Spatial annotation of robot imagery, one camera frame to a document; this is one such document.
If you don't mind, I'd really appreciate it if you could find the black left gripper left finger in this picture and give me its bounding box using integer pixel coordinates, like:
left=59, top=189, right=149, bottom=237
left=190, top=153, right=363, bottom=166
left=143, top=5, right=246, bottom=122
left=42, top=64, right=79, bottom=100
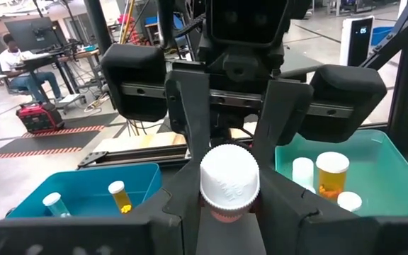
left=0, top=164, right=202, bottom=255

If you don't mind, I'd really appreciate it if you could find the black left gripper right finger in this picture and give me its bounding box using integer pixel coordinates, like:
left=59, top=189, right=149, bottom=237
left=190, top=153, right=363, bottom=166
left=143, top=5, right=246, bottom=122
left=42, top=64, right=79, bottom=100
left=256, top=168, right=408, bottom=255

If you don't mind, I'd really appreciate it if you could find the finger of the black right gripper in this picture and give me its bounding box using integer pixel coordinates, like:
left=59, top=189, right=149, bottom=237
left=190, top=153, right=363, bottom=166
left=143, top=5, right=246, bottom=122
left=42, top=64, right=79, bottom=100
left=164, top=69, right=212, bottom=166
left=252, top=78, right=315, bottom=171

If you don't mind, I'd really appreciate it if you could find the white pill bottle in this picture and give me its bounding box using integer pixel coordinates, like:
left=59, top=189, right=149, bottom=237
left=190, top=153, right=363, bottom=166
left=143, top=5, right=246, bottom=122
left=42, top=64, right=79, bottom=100
left=291, top=157, right=315, bottom=189
left=336, top=191, right=363, bottom=213

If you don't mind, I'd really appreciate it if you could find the small amber pill bottle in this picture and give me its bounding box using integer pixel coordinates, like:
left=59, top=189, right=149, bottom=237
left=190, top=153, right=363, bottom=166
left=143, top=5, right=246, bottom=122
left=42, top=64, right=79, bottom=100
left=107, top=180, right=134, bottom=215

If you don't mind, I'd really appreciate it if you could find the blue-tinted pill bottle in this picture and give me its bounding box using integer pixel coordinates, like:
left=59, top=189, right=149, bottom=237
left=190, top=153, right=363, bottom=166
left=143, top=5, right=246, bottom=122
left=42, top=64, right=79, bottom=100
left=42, top=192, right=72, bottom=218

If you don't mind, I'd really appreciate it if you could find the medium orange pill bottle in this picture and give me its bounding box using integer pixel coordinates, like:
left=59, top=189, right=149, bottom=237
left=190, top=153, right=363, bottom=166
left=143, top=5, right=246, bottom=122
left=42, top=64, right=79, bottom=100
left=315, top=151, right=351, bottom=203

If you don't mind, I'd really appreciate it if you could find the large orange pill bottle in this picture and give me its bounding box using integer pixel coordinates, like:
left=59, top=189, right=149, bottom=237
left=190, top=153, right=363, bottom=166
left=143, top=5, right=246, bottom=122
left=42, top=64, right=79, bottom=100
left=199, top=143, right=261, bottom=224

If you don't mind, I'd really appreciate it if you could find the blue plastic bin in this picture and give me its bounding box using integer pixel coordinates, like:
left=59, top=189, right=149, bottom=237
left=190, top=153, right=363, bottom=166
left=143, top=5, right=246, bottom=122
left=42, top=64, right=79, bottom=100
left=5, top=162, right=163, bottom=219

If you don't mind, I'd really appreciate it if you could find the teal plastic bin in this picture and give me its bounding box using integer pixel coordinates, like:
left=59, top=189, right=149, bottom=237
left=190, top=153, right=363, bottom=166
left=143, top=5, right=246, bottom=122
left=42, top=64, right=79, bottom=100
left=274, top=129, right=408, bottom=217

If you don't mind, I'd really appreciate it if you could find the yellow stick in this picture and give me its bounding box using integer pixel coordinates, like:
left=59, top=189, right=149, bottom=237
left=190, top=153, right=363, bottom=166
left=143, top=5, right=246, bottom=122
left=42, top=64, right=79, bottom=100
left=120, top=0, right=137, bottom=45

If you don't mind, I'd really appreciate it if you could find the black vertical pole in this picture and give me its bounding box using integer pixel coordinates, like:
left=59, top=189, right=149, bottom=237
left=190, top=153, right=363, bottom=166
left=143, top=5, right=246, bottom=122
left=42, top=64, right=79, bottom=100
left=82, top=0, right=114, bottom=57

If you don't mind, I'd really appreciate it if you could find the black office desk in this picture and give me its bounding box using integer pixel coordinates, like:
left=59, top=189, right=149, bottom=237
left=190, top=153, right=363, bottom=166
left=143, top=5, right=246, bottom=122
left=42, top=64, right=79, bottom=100
left=21, top=47, right=102, bottom=106

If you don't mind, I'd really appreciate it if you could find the black table mat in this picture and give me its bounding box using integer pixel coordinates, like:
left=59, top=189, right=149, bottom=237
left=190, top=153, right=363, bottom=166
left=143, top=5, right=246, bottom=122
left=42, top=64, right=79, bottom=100
left=195, top=208, right=267, bottom=255

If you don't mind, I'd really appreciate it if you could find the white kiosk with screen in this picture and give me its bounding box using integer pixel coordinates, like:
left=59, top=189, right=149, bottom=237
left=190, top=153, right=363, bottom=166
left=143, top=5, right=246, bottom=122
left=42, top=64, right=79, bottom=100
left=339, top=15, right=375, bottom=67

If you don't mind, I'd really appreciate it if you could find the red and black box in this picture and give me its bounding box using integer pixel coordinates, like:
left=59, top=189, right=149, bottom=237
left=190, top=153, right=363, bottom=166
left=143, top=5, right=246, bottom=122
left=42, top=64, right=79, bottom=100
left=15, top=101, right=65, bottom=135

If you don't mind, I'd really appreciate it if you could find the black computer monitor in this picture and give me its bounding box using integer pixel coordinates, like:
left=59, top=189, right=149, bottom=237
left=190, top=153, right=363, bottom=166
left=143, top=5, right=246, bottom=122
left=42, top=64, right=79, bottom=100
left=4, top=16, right=62, bottom=53

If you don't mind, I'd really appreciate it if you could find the black hazard-striped floor mat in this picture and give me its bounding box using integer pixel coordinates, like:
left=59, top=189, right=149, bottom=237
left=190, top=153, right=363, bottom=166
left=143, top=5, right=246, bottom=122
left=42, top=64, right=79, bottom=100
left=0, top=112, right=127, bottom=160

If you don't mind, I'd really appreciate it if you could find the person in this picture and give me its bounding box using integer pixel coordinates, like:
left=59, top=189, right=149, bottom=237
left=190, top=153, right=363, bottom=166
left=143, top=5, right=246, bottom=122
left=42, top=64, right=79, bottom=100
left=0, top=33, right=63, bottom=103

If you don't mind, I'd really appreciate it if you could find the blue background tub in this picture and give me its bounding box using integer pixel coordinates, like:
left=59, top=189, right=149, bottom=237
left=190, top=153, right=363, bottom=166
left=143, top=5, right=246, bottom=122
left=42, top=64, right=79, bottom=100
left=370, top=25, right=395, bottom=47

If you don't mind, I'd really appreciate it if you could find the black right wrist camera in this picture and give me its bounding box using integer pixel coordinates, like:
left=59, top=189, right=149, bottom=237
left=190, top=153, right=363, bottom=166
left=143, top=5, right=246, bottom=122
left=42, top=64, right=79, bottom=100
left=205, top=0, right=290, bottom=49

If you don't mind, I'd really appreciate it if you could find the black aluminium table frame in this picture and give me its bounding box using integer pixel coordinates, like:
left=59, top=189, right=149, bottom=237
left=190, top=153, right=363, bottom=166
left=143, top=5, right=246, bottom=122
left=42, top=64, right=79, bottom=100
left=77, top=0, right=408, bottom=185

